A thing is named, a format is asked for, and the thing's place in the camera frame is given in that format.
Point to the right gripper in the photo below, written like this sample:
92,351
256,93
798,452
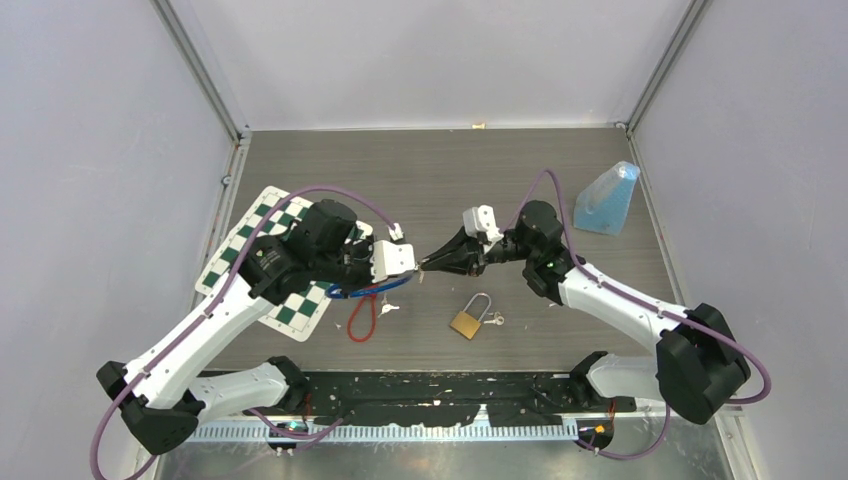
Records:
463,254

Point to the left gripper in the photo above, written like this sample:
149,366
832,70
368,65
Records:
364,246

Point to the red cable lock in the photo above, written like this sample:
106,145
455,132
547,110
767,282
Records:
362,322

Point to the blue cable lock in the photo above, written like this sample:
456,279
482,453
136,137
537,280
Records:
334,290

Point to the red lock keys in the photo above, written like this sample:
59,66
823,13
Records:
386,307

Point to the brass padlock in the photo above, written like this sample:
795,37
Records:
469,319

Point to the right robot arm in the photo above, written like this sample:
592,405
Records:
692,365

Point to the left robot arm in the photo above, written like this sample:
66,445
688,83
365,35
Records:
162,395

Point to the green white chessboard mat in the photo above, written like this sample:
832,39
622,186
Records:
298,316

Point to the blue mesh bag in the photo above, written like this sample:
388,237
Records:
603,206

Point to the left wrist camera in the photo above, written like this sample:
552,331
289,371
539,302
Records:
393,257

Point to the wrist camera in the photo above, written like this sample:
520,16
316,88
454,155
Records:
479,223
393,257

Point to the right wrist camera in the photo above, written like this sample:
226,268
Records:
479,223

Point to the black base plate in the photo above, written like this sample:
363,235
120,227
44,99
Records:
446,399

